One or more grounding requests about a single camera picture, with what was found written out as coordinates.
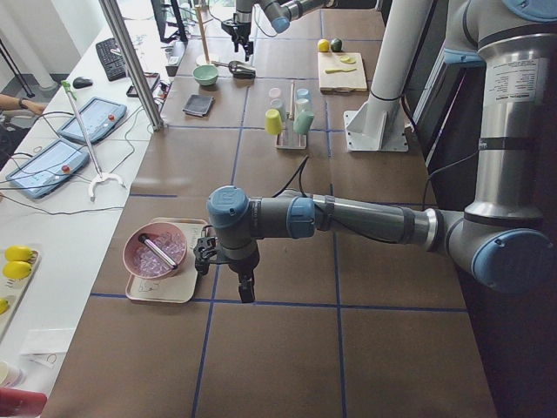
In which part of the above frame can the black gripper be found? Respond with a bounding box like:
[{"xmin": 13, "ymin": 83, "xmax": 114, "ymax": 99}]
[
  {"xmin": 221, "ymin": 11, "xmax": 253, "ymax": 61},
  {"xmin": 193, "ymin": 236, "xmax": 260, "ymax": 303}
]

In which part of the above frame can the pink cup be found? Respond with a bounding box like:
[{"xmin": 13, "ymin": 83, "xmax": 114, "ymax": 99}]
[{"xmin": 268, "ymin": 87, "xmax": 283, "ymax": 100}]

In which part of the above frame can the mint green cup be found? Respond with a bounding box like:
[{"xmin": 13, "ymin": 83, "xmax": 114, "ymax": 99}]
[{"xmin": 293, "ymin": 110, "xmax": 314, "ymax": 135}]

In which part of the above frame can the grey cup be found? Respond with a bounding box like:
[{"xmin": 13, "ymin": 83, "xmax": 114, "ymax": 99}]
[{"xmin": 270, "ymin": 98, "xmax": 287, "ymax": 122}]

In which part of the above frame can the light blue cup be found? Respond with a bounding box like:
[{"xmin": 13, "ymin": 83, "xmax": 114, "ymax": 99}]
[{"xmin": 296, "ymin": 88, "xmax": 311, "ymax": 101}]

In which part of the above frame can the yellow cup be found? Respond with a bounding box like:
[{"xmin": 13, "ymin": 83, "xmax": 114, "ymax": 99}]
[{"xmin": 265, "ymin": 108, "xmax": 283, "ymax": 136}]

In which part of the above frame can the person's hand at desk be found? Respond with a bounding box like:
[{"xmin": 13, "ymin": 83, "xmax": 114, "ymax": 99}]
[{"xmin": 23, "ymin": 100, "xmax": 46, "ymax": 115}]

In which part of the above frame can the steel scoop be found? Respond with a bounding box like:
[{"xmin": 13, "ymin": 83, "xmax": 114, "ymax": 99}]
[{"xmin": 212, "ymin": 60, "xmax": 256, "ymax": 79}]

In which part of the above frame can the green bowl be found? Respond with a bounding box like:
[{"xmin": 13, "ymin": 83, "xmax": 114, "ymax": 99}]
[{"xmin": 192, "ymin": 64, "xmax": 218, "ymax": 86}]

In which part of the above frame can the beige plastic tray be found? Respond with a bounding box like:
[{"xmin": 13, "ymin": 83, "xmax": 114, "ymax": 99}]
[{"xmin": 125, "ymin": 217, "xmax": 208, "ymax": 303}]

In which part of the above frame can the grey folded cloth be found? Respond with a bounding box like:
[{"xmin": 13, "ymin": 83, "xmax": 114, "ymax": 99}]
[{"xmin": 183, "ymin": 94, "xmax": 214, "ymax": 118}]

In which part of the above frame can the whole lemon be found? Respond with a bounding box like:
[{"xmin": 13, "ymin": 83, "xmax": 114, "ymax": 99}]
[{"xmin": 318, "ymin": 38, "xmax": 330, "ymax": 52}]

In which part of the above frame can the pink bowl with ice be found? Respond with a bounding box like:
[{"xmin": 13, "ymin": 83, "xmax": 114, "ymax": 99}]
[{"xmin": 123, "ymin": 222, "xmax": 187, "ymax": 280}]

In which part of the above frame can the yellow plastic knife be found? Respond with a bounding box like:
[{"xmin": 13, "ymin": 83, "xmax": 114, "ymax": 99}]
[{"xmin": 324, "ymin": 67, "xmax": 357, "ymax": 74}]

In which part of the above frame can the green avocado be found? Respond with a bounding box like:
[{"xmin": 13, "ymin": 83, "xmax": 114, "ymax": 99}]
[{"xmin": 330, "ymin": 38, "xmax": 343, "ymax": 52}]

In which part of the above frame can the wooden cutting board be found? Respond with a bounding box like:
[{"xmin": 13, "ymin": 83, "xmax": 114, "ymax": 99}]
[{"xmin": 317, "ymin": 52, "xmax": 367, "ymax": 93}]

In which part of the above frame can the black keyboard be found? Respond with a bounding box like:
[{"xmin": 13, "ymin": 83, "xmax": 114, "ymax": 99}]
[{"xmin": 96, "ymin": 38, "xmax": 127, "ymax": 81}]

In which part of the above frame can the white reacher grabber tool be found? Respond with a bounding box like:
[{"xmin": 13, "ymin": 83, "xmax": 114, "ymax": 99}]
[{"xmin": 62, "ymin": 80, "xmax": 126, "ymax": 202}]

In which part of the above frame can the teach pendant tablet far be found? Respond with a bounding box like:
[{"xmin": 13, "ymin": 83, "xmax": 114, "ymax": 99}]
[{"xmin": 57, "ymin": 97, "xmax": 127, "ymax": 145}]

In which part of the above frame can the teach pendant tablet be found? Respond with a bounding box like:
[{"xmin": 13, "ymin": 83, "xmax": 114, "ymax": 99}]
[
  {"xmin": 57, "ymin": 97, "xmax": 127, "ymax": 145},
  {"xmin": 6, "ymin": 138, "xmax": 90, "ymax": 199}
]

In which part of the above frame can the black computer mouse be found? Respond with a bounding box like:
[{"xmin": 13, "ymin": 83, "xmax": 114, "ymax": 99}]
[{"xmin": 72, "ymin": 77, "xmax": 93, "ymax": 89}]

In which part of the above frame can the teach pendant tablet near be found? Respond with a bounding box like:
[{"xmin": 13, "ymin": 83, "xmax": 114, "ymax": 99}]
[{"xmin": 6, "ymin": 138, "xmax": 90, "ymax": 199}]

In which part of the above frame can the yellow lemon on side table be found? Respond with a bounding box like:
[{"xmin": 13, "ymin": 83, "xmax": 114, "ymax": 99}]
[{"xmin": 4, "ymin": 246, "xmax": 37, "ymax": 262}]

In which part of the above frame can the white tray on side table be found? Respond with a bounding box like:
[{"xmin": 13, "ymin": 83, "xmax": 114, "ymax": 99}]
[{"xmin": 1, "ymin": 246, "xmax": 40, "ymax": 338}]

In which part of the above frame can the white wire cup rack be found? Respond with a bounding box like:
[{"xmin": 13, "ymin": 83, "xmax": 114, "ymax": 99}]
[{"xmin": 275, "ymin": 81, "xmax": 308, "ymax": 150}]

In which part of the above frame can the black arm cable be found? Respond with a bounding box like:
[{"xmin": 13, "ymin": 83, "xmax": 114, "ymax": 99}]
[{"xmin": 272, "ymin": 155, "xmax": 311, "ymax": 199}]

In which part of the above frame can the aluminium frame post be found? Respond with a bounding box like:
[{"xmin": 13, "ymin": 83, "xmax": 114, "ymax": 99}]
[{"xmin": 99, "ymin": 0, "xmax": 164, "ymax": 131}]

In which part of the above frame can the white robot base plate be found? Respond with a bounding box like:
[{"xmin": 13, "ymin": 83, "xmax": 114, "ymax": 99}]
[{"xmin": 344, "ymin": 0, "xmax": 434, "ymax": 152}]

